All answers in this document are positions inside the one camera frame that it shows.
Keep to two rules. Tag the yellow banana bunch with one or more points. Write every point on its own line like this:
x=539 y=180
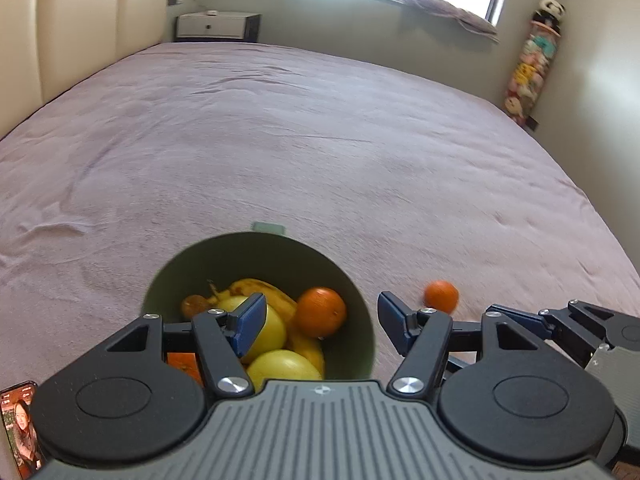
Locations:
x=260 y=290

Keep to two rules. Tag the cream padded headboard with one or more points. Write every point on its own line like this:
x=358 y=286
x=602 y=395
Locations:
x=75 y=20

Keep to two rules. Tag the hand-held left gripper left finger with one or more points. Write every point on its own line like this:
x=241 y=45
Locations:
x=252 y=322

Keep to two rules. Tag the white nightstand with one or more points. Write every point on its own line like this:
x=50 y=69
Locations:
x=210 y=26

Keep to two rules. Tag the panda plush toy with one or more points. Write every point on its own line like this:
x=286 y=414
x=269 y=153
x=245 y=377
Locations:
x=550 y=10

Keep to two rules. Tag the smartphone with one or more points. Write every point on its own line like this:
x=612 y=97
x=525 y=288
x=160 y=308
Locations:
x=20 y=425

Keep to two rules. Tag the green bowl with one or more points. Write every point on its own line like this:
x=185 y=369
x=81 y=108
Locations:
x=260 y=260

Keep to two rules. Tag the orange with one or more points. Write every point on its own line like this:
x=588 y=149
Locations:
x=441 y=296
x=320 y=311
x=182 y=362

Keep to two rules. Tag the brown longan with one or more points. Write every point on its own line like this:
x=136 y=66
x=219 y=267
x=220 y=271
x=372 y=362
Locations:
x=195 y=305

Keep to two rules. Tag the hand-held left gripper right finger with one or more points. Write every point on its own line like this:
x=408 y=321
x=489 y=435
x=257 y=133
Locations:
x=392 y=322

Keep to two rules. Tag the yellow-green pear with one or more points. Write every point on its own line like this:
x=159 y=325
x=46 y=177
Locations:
x=282 y=365
x=275 y=330

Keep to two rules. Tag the pink folded cushion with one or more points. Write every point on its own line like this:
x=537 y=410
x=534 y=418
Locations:
x=450 y=10

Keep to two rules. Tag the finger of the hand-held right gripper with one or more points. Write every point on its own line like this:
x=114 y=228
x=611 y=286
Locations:
x=515 y=316
x=460 y=366

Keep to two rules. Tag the hanging column of plush toys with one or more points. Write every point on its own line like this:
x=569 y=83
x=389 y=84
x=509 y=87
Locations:
x=527 y=70

